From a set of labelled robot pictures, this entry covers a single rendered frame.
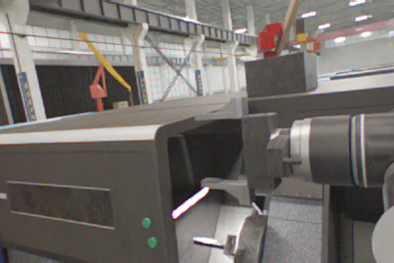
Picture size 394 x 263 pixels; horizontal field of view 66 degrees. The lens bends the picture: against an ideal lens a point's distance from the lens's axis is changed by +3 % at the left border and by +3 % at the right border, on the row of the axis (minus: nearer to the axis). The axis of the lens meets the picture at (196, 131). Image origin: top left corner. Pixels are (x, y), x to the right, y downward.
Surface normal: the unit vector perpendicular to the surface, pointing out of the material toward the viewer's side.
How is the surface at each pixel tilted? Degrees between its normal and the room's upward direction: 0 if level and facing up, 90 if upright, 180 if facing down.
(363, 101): 90
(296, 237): 45
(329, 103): 90
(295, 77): 90
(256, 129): 87
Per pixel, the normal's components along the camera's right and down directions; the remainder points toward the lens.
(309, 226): -0.44, -0.56
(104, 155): -0.51, 0.13
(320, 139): -0.50, -0.31
